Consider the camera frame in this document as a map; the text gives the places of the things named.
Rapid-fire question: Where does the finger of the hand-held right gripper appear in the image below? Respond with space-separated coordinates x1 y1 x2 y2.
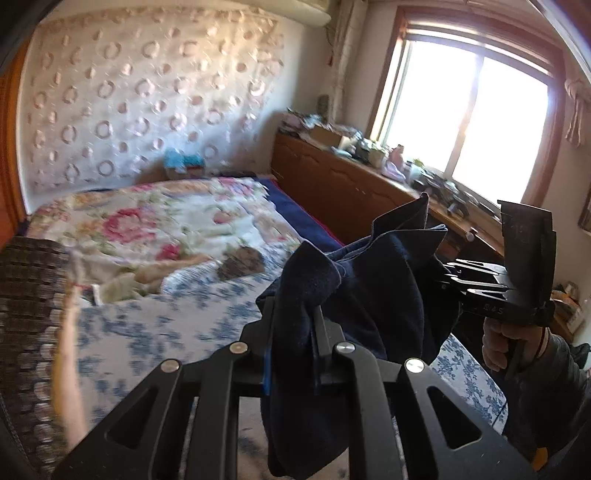
450 276 514 302
443 259 505 278

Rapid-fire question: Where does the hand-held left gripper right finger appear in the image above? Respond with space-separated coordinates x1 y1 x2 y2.
311 305 539 480

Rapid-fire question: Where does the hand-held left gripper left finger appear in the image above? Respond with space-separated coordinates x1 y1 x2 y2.
51 295 279 480

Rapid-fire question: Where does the navy t-shirt with orange print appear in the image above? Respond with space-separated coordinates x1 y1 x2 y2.
256 191 462 467

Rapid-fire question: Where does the person's right forearm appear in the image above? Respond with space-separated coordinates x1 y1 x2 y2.
502 332 588 468

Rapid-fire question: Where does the person's right hand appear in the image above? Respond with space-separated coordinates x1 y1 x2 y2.
481 318 551 373

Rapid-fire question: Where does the brown patterned cloth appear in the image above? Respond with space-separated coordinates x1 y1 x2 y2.
216 246 267 281

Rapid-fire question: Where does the pink figurine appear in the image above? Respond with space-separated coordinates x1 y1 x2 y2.
383 144 408 179

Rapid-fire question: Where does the navy blanket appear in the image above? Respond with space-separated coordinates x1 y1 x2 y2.
259 178 345 253

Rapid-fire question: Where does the tied window curtain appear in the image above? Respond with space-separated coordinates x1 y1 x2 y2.
564 78 591 149

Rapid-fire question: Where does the window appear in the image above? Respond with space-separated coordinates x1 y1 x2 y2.
368 8 568 209

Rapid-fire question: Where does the wooden cabinet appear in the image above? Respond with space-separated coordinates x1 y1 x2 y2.
272 131 509 260

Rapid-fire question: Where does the white pillow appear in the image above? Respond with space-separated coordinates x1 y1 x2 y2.
52 284 89 450

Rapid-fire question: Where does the cardboard box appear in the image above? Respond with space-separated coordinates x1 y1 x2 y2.
307 126 348 149

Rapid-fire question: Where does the light blue packet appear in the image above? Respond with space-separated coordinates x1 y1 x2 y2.
164 148 206 174

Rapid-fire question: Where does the pile of papers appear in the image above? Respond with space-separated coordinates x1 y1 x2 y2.
281 110 319 136

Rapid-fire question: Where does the circle patterned lace curtain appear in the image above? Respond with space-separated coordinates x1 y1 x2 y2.
18 7 305 204

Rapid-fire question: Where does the white air conditioner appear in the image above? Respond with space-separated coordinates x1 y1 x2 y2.
222 0 334 27

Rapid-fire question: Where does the wall picture frame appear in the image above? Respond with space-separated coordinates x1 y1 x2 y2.
577 184 591 232

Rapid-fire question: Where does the wooden headboard frame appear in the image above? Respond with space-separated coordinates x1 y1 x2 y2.
0 74 29 252

